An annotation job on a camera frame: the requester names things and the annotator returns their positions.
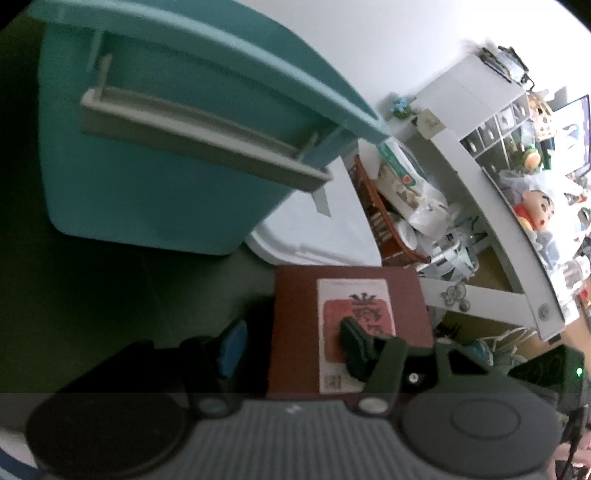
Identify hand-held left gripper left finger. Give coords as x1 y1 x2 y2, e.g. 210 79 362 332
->
68 319 249 417

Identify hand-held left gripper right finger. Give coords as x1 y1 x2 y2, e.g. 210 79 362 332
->
340 318 509 417

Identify dark red box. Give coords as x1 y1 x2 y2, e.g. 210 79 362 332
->
267 264 435 401

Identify white bin lid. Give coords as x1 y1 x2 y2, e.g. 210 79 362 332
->
244 154 385 269

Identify teal plastic storage bin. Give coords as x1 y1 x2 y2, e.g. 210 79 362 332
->
27 0 394 258

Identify white shelf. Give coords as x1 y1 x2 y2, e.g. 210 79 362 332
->
382 105 570 343

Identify cartoon sticker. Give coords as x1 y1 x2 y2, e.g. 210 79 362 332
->
440 283 472 311

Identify red plastic basket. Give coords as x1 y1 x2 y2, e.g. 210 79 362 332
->
348 154 431 267

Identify white jar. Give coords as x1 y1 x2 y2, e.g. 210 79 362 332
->
396 220 419 248

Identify clear plastic bag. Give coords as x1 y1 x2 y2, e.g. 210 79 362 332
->
498 167 591 278

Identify cartoon plush doll red shirt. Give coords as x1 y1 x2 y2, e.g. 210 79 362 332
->
512 188 563 237

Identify white wet wipes packet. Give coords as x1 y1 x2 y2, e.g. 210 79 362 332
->
375 140 426 186

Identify green yellow plush toy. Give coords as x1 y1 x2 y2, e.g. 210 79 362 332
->
521 147 544 175

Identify computer monitor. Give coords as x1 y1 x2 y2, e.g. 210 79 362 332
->
549 93 591 179

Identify teal flower decoration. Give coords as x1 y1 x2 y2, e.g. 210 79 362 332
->
389 93 415 119

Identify white drawer organizer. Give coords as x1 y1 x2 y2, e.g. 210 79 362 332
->
412 54 539 184

